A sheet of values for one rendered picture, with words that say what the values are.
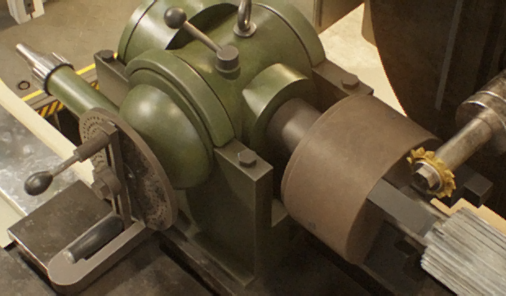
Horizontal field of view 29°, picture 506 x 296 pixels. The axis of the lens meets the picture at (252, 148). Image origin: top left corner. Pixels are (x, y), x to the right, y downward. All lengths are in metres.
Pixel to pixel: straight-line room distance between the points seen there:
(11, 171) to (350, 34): 1.61
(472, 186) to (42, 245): 0.62
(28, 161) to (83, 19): 0.98
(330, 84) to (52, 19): 1.61
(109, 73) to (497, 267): 0.59
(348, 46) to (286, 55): 1.88
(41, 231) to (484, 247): 0.66
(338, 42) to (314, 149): 2.04
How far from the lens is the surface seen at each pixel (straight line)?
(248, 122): 1.24
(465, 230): 1.15
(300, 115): 1.25
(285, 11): 1.33
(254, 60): 1.27
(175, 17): 1.24
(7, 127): 1.98
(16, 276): 1.42
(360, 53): 3.15
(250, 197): 1.23
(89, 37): 2.75
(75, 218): 1.47
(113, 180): 1.25
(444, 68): 1.37
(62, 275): 1.38
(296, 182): 1.17
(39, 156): 1.91
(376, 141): 1.15
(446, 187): 1.12
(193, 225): 1.42
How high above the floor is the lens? 2.15
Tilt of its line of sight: 49 degrees down
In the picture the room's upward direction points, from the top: straight up
